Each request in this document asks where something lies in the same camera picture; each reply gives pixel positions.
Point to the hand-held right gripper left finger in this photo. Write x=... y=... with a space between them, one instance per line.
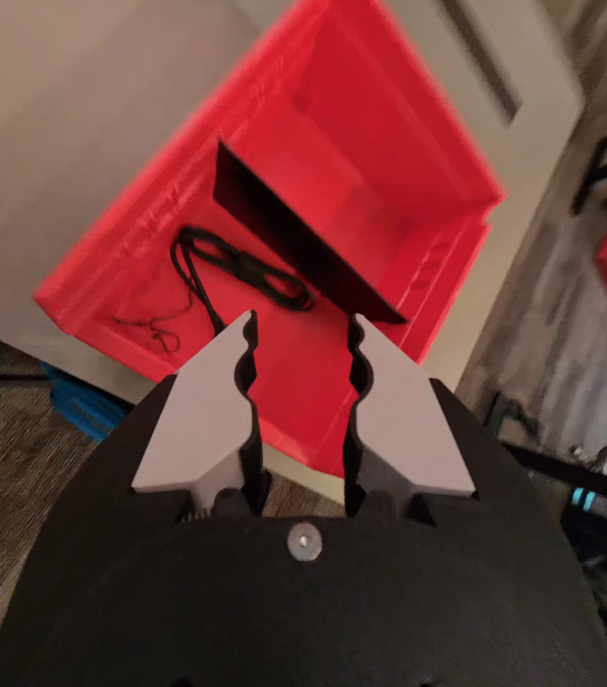
x=201 y=424

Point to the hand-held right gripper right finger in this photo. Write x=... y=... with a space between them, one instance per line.
x=410 y=429

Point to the red plastic bin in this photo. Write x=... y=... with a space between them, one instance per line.
x=389 y=134

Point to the black thread loop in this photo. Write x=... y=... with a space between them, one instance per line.
x=159 y=337

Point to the blue bin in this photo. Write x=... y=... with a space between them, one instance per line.
x=83 y=408

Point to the black bin divider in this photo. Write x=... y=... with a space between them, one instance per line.
x=292 y=236

